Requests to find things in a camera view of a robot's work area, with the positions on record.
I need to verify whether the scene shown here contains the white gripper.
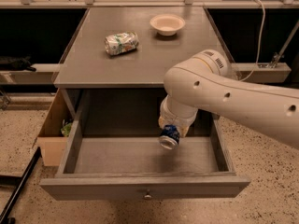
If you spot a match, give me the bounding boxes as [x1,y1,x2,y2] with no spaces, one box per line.
[158,97,198,138]

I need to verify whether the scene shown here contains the blue pepsi can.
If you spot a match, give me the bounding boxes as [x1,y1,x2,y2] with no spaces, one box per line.
[159,125,180,149]

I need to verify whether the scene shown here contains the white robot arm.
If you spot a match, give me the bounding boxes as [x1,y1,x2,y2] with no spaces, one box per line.
[158,49,299,148]

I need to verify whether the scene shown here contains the grey open drawer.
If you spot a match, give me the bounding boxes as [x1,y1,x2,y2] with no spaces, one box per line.
[40,89,250,200]

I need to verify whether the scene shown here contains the metal drawer knob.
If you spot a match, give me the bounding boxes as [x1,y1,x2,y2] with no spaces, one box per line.
[143,189,152,201]

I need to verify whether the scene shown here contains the green and white soda can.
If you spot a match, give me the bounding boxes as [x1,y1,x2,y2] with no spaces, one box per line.
[105,32,139,56]

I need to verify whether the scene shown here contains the grey wooden cabinet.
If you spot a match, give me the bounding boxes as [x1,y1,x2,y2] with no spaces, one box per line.
[53,6,240,120]

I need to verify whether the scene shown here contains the white paper bowl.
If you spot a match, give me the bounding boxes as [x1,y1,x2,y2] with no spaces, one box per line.
[149,14,185,36]

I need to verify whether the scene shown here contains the green snack bag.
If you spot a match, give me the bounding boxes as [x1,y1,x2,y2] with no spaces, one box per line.
[61,119,73,137]

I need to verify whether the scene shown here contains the brown cardboard box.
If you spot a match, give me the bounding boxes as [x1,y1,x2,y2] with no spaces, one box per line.
[36,90,71,166]

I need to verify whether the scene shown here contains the black metal stand leg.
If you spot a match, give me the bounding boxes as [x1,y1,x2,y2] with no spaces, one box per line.
[0,147,41,224]

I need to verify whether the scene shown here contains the white cable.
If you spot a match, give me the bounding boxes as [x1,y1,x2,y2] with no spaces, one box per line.
[238,0,266,83]

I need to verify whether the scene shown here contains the black object on rail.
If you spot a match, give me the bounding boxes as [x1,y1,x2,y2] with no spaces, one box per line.
[0,56,36,72]

